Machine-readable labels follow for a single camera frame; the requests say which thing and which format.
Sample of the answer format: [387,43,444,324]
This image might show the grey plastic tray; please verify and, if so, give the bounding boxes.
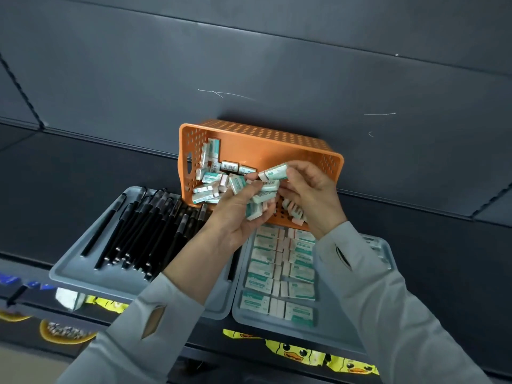
[49,186,241,321]
[231,223,398,353]

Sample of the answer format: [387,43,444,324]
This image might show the bunch of black pens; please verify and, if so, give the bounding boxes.
[80,187,241,283]

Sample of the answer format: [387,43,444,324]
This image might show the orange perforated plastic basket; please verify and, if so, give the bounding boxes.
[178,119,345,231]

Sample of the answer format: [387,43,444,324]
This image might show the orange rimmed bowl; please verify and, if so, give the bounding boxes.
[0,310,32,323]
[39,319,98,345]

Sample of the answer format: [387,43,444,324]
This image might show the dark grey shelf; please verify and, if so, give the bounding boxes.
[0,123,512,379]

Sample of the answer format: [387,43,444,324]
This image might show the loose pile of small erasers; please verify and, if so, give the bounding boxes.
[191,138,309,227]

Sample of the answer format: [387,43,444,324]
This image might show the person's right forearm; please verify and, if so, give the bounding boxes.
[314,221,493,384]

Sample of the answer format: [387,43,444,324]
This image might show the white packet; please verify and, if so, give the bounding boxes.
[55,287,87,312]

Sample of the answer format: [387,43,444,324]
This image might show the yellow duck print packet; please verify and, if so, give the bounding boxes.
[264,339,327,367]
[222,329,265,341]
[85,295,129,315]
[326,354,380,376]

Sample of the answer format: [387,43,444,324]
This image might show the person's left hand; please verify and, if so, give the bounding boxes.
[205,181,277,251]

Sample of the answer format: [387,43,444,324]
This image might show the neat rows of small erasers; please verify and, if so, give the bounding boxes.
[239,224,317,328]

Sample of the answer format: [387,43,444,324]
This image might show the person's left forearm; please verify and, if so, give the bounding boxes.
[56,228,257,384]

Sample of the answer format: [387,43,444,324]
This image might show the person's right hand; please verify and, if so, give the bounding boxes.
[245,160,348,241]

